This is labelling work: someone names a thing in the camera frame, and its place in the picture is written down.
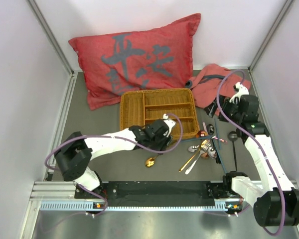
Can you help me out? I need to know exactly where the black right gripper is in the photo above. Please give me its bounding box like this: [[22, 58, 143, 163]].
[[203, 94, 243, 124]]

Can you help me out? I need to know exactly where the black oval spoon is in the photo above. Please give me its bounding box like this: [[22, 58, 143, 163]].
[[207, 124, 221, 164]]

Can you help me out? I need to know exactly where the blue chopstick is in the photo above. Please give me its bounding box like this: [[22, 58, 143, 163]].
[[210, 136, 227, 174], [214, 118, 222, 150]]

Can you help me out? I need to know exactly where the gold spoon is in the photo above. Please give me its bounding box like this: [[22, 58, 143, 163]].
[[145, 153, 162, 168]]

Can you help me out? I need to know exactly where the black round spoon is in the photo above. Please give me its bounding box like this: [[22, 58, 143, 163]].
[[228, 131, 238, 171]]

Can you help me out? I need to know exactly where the pink handled spoon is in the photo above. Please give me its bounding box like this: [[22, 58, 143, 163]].
[[207, 147, 217, 159]]

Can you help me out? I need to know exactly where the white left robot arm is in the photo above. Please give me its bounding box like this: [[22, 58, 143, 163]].
[[54, 118, 176, 198]]

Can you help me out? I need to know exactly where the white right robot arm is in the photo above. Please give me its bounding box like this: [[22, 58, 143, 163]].
[[212, 82, 299, 228]]

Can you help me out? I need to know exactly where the copper spoon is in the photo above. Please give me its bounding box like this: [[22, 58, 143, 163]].
[[198, 130, 210, 159]]

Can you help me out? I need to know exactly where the pink crumpled cloth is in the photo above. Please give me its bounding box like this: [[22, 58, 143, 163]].
[[185, 64, 251, 109]]

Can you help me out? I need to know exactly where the wicker cutlery tray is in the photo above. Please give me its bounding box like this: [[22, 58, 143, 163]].
[[120, 88, 199, 139]]

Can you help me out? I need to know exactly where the gold fork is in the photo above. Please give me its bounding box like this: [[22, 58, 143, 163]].
[[179, 139, 211, 172]]

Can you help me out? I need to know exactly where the silver fork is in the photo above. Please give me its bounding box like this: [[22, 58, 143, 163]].
[[185, 145, 202, 175]]

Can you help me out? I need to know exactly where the red cushion with characters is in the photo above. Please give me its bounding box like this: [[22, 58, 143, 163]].
[[68, 13, 201, 110]]

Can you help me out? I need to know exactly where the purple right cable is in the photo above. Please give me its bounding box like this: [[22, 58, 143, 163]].
[[216, 69, 287, 236]]

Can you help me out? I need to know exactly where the purple cable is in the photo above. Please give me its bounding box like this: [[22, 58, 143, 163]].
[[44, 113, 184, 172], [216, 69, 287, 236]]

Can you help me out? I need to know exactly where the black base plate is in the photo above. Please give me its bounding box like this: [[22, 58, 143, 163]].
[[75, 181, 240, 203]]

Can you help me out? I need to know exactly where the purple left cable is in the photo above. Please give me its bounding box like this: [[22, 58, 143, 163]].
[[44, 113, 184, 172]]

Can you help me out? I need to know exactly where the aluminium front rail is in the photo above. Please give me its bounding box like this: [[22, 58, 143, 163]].
[[30, 181, 247, 214]]

